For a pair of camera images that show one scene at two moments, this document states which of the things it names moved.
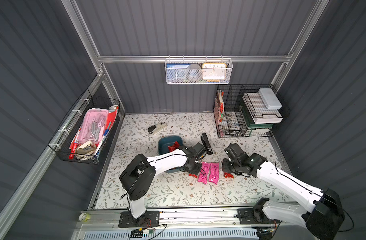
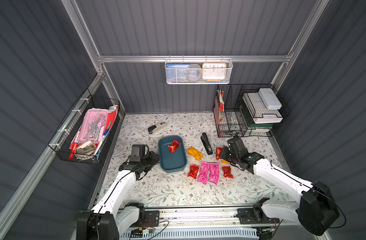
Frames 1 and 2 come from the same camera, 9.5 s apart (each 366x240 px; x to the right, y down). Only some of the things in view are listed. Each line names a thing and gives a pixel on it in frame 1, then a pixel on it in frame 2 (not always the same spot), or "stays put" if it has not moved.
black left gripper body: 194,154 -> 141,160
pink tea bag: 203,174 stays put
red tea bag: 228,175 stays put
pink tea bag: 214,172 stays put
